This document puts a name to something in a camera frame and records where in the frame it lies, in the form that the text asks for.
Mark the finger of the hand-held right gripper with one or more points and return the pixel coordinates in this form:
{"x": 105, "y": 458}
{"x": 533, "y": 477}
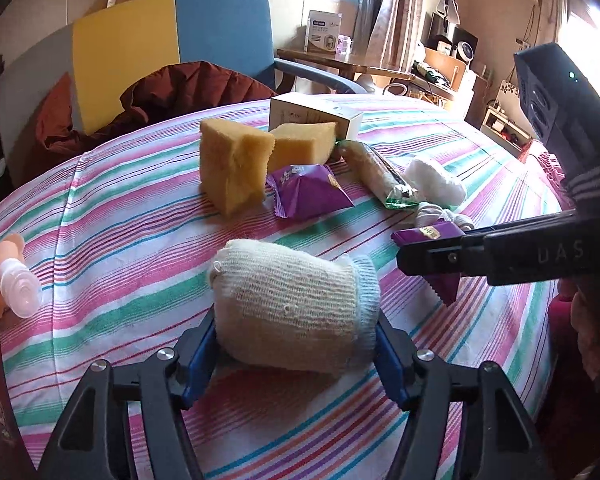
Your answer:
{"x": 440, "y": 257}

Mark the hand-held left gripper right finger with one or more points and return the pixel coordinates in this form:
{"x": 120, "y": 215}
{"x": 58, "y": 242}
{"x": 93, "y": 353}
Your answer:
{"x": 390, "y": 370}

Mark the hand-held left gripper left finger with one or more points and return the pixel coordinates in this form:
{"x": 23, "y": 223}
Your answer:
{"x": 200, "y": 365}

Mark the purple snack packet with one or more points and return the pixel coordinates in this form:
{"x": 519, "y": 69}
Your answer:
{"x": 430, "y": 232}
{"x": 307, "y": 190}

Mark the green-edged cracker packet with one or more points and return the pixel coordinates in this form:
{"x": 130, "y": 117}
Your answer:
{"x": 375, "y": 172}

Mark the white knitted sock roll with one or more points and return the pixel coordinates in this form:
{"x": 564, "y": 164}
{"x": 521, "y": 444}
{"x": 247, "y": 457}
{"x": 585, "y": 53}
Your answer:
{"x": 295, "y": 305}

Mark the large yellow sponge block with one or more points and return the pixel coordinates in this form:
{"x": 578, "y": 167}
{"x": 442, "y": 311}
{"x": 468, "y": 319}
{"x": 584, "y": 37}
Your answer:
{"x": 232, "y": 165}

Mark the person's right forearm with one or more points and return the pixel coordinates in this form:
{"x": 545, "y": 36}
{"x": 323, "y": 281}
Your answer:
{"x": 592, "y": 180}

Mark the white rolled cloth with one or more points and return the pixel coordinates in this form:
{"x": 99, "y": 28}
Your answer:
{"x": 437, "y": 180}

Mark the white storage crate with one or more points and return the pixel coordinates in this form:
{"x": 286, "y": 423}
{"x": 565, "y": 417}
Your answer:
{"x": 502, "y": 127}

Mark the red blanket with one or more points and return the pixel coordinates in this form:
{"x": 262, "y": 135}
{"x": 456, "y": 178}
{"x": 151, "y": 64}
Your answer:
{"x": 570, "y": 410}

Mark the yellow sponge wedge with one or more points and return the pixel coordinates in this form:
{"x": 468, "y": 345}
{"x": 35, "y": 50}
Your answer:
{"x": 302, "y": 145}

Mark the striped tablecloth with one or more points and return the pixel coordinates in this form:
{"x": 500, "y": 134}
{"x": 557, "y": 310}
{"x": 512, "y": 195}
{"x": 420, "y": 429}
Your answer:
{"x": 130, "y": 200}

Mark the brown cardboard box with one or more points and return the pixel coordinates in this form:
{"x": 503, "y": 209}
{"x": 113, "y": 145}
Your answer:
{"x": 445, "y": 67}

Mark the white carton box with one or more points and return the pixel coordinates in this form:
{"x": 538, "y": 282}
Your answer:
{"x": 320, "y": 107}

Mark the peach spray bottle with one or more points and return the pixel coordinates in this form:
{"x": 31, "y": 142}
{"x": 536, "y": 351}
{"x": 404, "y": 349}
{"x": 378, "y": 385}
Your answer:
{"x": 15, "y": 285}

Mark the black speaker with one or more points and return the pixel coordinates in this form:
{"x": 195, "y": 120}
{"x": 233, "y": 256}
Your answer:
{"x": 464, "y": 45}

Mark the wooden desk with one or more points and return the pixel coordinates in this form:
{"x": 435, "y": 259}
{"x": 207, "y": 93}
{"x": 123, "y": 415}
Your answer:
{"x": 340, "y": 63}

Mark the small pink box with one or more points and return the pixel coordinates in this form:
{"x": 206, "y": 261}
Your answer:
{"x": 345, "y": 46}

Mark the white and blue box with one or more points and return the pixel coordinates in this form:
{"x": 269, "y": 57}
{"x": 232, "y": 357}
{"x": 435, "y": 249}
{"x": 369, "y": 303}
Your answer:
{"x": 322, "y": 30}

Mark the dark red jacket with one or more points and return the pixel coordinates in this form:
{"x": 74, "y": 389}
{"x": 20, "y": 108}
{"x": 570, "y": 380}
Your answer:
{"x": 190, "y": 90}

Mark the grey yellow blue armchair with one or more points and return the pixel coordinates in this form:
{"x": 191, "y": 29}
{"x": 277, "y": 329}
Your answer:
{"x": 125, "y": 60}

